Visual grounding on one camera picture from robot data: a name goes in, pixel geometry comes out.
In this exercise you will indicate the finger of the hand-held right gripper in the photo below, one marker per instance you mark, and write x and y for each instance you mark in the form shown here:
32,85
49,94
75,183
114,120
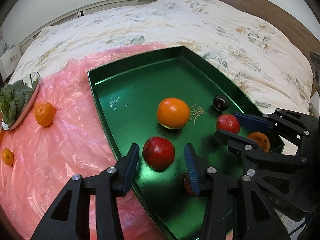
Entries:
252,121
235,142

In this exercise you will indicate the dark plum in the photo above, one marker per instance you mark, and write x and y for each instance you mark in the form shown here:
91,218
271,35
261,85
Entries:
221,102

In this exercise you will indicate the floral blanket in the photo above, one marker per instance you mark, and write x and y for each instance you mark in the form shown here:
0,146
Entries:
187,22

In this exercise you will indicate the small orange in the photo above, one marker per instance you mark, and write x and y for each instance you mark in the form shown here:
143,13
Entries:
7,157
260,140
44,113

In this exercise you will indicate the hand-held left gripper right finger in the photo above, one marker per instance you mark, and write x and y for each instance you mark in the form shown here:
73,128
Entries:
192,172

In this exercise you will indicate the green rimmed white plate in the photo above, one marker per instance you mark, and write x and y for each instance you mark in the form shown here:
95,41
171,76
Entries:
32,97

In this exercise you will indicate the large orange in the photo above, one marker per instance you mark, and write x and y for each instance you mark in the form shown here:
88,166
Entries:
173,113

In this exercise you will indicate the red apple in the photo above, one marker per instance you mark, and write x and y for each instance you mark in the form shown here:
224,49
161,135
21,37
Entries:
187,185
228,123
158,153

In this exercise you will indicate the wooden headboard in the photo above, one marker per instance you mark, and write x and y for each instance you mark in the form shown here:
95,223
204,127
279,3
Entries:
262,7

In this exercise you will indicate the white paper bag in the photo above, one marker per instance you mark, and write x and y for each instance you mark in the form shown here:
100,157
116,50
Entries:
8,60

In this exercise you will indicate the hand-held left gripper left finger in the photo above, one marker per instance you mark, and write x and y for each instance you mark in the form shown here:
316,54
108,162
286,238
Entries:
130,170

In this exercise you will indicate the bok choy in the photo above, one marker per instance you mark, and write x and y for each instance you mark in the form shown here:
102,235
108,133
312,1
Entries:
12,100

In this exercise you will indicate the pink plastic sheet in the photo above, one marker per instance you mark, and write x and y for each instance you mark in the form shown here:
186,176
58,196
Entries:
62,155

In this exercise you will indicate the green box tray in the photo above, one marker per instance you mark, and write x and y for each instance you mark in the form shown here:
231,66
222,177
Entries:
130,100

